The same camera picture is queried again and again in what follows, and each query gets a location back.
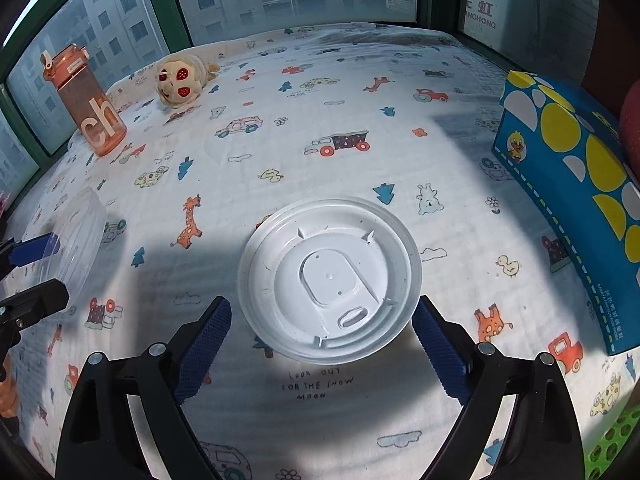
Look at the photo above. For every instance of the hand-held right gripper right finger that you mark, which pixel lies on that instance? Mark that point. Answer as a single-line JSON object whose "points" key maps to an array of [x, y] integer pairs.
{"points": [[440, 355]]}

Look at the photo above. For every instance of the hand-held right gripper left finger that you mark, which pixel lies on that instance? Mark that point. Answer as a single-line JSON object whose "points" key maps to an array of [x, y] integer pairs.
{"points": [[202, 355]]}

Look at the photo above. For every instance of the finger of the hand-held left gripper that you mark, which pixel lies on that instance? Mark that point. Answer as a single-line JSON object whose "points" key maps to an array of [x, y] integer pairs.
{"points": [[35, 302], [35, 250]]}

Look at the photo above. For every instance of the clear plastic container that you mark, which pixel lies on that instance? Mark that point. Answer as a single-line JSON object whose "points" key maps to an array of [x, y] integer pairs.
{"points": [[80, 240]]}

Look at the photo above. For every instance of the white plastic cup lid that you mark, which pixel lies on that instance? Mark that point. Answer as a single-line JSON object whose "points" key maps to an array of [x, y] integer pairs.
{"points": [[330, 270]]}

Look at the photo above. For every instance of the green plastic basket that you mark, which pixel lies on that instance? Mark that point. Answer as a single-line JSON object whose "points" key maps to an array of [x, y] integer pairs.
{"points": [[612, 445]]}

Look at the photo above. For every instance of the orange water bottle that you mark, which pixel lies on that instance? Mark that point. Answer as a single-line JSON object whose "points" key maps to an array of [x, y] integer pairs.
{"points": [[85, 105]]}

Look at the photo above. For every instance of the beige plush toy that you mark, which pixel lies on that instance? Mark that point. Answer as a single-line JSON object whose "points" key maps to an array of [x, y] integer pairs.
{"points": [[180, 80]]}

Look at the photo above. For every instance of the blue tissue box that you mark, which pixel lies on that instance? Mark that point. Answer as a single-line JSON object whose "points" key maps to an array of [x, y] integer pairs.
{"points": [[565, 160]]}

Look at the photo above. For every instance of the printed blanket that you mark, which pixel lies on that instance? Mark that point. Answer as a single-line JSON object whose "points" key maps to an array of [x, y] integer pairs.
{"points": [[350, 110]]}

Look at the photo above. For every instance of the red apple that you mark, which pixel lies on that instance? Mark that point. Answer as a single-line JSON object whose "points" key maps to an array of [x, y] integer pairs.
{"points": [[631, 120]]}

